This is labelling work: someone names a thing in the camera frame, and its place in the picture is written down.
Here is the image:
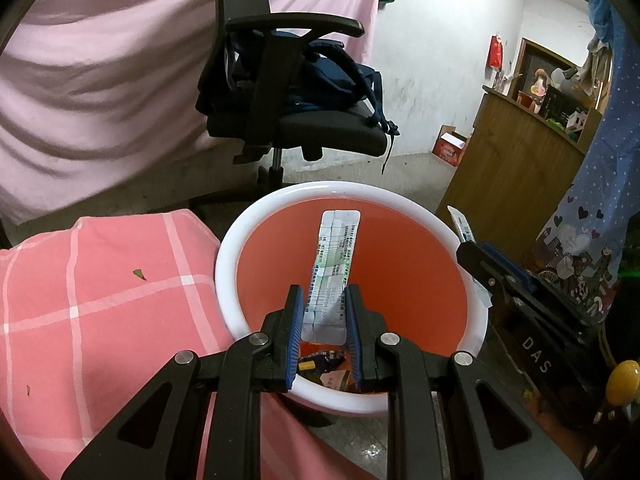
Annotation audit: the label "dark blue backpack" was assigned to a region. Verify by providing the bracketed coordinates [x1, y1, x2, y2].
[227, 30, 401, 176]

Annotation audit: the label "white green paper box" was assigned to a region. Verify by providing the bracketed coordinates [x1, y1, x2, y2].
[320, 370, 359, 392]

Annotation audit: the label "wrappers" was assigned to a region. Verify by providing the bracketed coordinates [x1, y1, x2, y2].
[298, 352, 346, 373]

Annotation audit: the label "small white toy house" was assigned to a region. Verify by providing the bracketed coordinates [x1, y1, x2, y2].
[565, 109, 589, 141]

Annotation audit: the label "red cardboard box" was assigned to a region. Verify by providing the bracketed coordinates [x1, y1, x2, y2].
[432, 125, 473, 168]

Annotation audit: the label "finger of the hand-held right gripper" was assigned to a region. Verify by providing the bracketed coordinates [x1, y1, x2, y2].
[480, 242, 538, 293]
[456, 245, 521, 311]

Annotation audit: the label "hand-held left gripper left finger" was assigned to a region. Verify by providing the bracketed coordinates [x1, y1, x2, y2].
[60, 284, 306, 480]

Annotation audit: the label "pink cloth curtain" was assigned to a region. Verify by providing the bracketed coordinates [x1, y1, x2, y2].
[0, 0, 383, 226]

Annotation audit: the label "doll figurine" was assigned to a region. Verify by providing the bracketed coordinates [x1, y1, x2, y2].
[530, 69, 552, 112]

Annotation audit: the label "pink checked blanket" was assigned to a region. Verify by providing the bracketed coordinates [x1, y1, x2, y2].
[0, 208, 381, 480]

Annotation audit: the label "blue printed dotted cloth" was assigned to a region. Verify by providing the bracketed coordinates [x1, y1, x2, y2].
[532, 0, 640, 326]

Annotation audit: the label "yellow round knob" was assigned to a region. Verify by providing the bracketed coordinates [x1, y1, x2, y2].
[606, 360, 640, 408]

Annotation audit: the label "black office chair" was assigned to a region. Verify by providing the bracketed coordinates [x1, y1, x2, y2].
[195, 0, 401, 197]

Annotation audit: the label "white red plastic bucket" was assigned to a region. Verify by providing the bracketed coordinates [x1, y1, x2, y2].
[215, 181, 488, 416]

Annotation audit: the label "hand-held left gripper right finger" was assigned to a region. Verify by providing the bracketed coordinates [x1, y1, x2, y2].
[346, 284, 583, 480]

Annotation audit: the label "wooden picture frame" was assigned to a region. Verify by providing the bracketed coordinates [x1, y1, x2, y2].
[515, 37, 582, 107]

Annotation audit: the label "white blue packet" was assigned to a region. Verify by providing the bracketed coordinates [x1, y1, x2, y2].
[446, 205, 493, 308]

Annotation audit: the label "wooden cabinet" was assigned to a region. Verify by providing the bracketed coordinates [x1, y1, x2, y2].
[435, 85, 603, 267]

